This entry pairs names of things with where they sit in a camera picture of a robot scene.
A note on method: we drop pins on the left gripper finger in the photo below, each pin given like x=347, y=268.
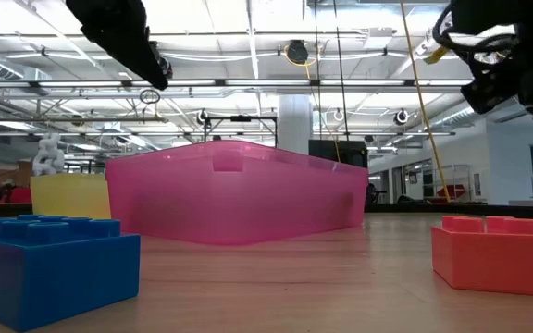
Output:
x=146, y=60

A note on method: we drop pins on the orange toy brick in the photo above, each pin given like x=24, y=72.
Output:
x=498, y=259

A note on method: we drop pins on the blue toy brick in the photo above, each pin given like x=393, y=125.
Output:
x=53, y=277

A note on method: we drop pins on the red angular background object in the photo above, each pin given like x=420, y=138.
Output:
x=451, y=190

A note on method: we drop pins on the white twisted sculpture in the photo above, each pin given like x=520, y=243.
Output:
x=49, y=157

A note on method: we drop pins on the yellow block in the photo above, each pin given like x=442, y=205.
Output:
x=70, y=194

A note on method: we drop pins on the white building pillar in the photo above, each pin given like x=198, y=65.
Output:
x=294, y=125

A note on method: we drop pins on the brown cardboard box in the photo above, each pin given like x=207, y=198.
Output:
x=16, y=176

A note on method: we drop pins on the pink translucent plastic bin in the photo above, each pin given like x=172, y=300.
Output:
x=248, y=208

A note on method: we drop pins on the black background rig frame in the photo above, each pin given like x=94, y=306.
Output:
x=241, y=118

